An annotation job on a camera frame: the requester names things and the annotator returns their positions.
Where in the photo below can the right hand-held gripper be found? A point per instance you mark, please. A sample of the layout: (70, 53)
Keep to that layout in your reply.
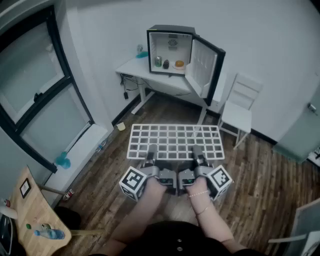
(220, 180)

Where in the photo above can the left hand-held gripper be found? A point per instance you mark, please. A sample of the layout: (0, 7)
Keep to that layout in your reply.
(132, 182)

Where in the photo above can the white wire fridge shelf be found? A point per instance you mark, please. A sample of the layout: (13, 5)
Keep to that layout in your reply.
(175, 125)

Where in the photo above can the black mini fridge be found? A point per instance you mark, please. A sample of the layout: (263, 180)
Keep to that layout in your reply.
(175, 29)

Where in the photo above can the person's right forearm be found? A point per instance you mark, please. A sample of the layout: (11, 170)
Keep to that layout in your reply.
(210, 222)

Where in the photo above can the person's left forearm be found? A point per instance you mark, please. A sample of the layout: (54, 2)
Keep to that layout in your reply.
(142, 212)

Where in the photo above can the yellow sponge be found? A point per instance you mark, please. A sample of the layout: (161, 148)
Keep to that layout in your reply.
(121, 126)

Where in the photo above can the clear bottle with blue label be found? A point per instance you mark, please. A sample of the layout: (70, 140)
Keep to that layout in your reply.
(101, 146)

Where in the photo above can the white chair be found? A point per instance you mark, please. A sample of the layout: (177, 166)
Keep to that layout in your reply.
(237, 115)

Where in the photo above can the black power adapter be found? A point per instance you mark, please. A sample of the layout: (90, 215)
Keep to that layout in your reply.
(126, 95)

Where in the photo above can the black power strip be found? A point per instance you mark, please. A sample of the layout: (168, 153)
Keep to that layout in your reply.
(127, 75)

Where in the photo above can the white desk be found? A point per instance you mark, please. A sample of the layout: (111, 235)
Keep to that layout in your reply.
(135, 68)

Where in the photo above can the person's black clothing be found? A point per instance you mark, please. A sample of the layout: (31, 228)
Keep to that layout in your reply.
(175, 240)

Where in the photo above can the dark soda bottle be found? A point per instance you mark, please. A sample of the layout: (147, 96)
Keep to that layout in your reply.
(166, 64)

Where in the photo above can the green drink can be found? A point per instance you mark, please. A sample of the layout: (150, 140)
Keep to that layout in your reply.
(158, 62)

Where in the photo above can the orange fruit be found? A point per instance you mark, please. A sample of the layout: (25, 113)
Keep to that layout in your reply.
(179, 63)

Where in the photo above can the red drink can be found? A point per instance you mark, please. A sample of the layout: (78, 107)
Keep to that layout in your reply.
(68, 194)

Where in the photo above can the clear cup with teal item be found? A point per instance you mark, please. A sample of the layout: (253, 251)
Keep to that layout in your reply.
(142, 55)

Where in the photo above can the pale green door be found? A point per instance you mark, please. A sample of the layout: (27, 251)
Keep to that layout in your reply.
(297, 135)

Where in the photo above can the black stool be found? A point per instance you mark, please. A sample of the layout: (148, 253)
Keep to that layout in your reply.
(67, 217)

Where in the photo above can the grey framed board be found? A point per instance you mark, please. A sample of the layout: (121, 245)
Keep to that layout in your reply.
(307, 220)

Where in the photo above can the water bottle with blue cap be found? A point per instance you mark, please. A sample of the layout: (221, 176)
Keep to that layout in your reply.
(50, 234)

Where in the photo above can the small framed sign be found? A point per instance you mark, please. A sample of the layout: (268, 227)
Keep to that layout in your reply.
(25, 188)

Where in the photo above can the bottle with green cap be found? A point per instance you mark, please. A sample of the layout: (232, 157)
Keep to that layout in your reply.
(42, 226)

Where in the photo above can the light wooden table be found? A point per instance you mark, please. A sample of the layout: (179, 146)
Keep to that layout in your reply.
(32, 212)

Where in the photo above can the black framed window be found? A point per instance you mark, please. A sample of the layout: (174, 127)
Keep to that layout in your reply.
(30, 65)

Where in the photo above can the white bottle with red cap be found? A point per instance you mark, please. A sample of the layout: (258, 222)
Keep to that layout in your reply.
(8, 212)

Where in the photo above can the black bag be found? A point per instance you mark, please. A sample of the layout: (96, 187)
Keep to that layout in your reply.
(5, 237)

